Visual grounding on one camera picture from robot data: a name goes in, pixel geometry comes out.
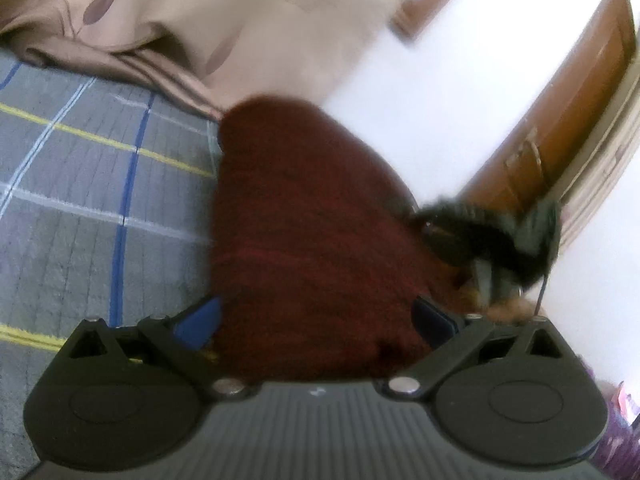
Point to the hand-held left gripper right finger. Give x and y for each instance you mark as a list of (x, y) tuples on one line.
[(430, 322)]

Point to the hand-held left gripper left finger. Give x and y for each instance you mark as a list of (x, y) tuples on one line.
[(200, 322)]

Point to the dark red fuzzy garment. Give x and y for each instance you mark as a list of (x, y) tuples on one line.
[(310, 240)]

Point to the brown wooden door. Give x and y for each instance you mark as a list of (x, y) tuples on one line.
[(565, 110)]

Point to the grey plaid bed sheet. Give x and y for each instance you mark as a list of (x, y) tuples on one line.
[(75, 185)]

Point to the pink purple printed cloth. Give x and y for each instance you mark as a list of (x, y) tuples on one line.
[(622, 435)]

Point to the beige leaf print curtain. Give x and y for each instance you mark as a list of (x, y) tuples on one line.
[(175, 25)]

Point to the light wooden door frame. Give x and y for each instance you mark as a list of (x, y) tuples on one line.
[(605, 160)]

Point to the brown wooden window frame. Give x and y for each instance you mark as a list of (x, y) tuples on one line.
[(425, 5)]

